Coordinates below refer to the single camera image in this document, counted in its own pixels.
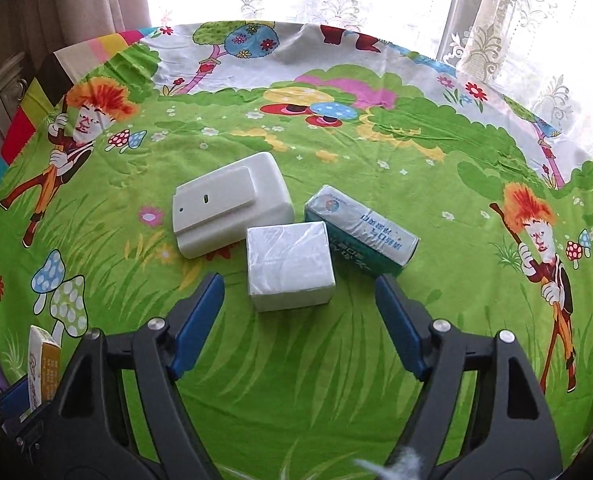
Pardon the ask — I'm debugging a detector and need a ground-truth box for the white plastic device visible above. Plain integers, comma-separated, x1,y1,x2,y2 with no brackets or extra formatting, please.
172,151,296,260

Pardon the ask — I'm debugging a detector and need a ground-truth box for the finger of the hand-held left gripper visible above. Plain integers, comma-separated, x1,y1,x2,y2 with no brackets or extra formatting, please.
0,375,43,454

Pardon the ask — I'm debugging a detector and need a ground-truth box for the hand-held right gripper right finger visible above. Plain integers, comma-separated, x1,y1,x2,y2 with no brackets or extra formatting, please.
375,274,564,480

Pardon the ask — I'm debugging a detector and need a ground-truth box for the white fibre tuft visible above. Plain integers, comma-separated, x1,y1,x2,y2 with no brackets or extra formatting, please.
353,447,422,480

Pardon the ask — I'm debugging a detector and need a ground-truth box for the green cartoon printed blanket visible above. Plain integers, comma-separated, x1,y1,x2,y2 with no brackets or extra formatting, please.
0,20,593,480

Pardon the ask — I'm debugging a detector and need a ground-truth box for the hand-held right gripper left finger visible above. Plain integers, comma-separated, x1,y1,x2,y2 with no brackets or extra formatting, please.
46,272,226,480

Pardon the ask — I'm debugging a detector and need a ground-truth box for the white box with yellow side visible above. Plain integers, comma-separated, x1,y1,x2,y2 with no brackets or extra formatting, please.
26,325,62,423

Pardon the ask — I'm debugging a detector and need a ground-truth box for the beige drape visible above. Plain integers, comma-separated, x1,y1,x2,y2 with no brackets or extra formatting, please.
0,0,152,76

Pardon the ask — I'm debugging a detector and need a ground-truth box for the teal and white box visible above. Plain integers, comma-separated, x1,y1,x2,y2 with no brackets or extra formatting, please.
303,185,421,278

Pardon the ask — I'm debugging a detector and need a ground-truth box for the plain white box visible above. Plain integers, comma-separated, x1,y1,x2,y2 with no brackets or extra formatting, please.
246,221,336,313

